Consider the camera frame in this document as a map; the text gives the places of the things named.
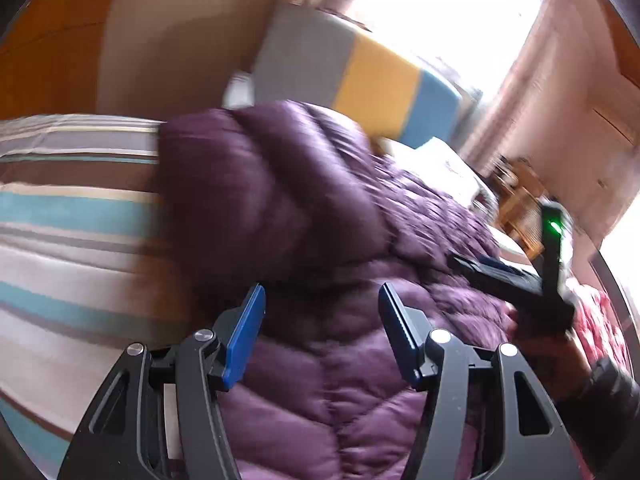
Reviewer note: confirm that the white air conditioner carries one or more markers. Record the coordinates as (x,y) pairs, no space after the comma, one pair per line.
(617,125)

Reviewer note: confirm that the bright window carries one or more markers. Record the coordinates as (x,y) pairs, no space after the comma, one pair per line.
(440,15)

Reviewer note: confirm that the person's right hand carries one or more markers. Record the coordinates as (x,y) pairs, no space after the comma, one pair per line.
(555,360)

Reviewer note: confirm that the side window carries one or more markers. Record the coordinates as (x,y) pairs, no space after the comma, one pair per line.
(620,270)

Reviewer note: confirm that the grey yellow blue sofa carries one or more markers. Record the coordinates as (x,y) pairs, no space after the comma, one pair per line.
(310,60)

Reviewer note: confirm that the purple quilted down jacket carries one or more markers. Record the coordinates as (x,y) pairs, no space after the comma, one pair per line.
(300,210)

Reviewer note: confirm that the pink ruffled cloth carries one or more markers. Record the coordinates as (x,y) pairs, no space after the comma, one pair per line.
(600,325)

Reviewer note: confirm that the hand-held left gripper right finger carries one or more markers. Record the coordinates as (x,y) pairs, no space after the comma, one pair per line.
(397,330)

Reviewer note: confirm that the striped bed sheet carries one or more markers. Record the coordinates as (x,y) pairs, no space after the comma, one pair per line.
(75,240)

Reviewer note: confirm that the wicker chair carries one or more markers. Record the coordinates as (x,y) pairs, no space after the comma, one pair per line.
(520,210)

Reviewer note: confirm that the printed white pillow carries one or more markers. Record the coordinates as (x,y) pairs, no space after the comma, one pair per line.
(440,165)

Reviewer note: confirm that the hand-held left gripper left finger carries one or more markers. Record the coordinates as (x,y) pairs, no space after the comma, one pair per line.
(246,330)

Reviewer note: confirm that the pink patterned curtain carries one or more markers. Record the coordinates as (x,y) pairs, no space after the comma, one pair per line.
(520,100)

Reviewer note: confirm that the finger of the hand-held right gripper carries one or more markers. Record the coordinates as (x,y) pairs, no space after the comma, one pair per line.
(492,267)

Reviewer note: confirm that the wooden wardrobe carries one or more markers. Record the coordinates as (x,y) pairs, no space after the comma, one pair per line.
(55,35)

